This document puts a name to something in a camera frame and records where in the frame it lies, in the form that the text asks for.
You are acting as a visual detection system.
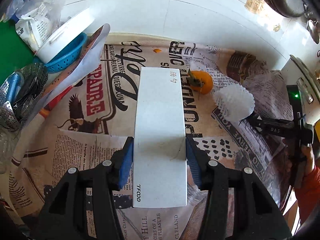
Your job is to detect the white cardboard box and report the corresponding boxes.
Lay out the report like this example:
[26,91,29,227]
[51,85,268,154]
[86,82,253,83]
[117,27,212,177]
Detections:
[132,67,187,208]

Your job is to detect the printed newspaper table cover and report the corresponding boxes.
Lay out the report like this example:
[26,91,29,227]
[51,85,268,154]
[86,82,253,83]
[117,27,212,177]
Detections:
[9,40,289,228]

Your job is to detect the white rice cooker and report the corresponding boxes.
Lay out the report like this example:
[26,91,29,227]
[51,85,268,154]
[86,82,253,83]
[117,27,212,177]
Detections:
[280,55,319,125]

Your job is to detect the white round lid container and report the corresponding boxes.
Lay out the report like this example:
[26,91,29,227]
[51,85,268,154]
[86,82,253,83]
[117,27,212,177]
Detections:
[35,8,94,63]

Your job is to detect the orange persimmon fruit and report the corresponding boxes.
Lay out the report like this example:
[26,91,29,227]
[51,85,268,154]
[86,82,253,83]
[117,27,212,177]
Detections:
[187,70,213,95]

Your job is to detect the green box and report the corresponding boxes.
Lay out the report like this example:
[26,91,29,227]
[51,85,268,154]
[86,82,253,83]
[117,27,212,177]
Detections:
[0,21,34,85]

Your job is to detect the right hand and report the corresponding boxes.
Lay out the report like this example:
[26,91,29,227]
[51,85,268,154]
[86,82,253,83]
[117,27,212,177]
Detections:
[282,139,315,176]

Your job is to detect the blue plastic colander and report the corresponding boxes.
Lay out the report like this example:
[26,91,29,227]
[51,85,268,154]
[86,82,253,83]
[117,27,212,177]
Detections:
[44,33,87,74]

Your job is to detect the metal folding steamer basket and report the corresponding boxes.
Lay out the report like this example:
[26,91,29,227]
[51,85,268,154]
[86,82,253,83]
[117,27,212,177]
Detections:
[1,63,48,132]

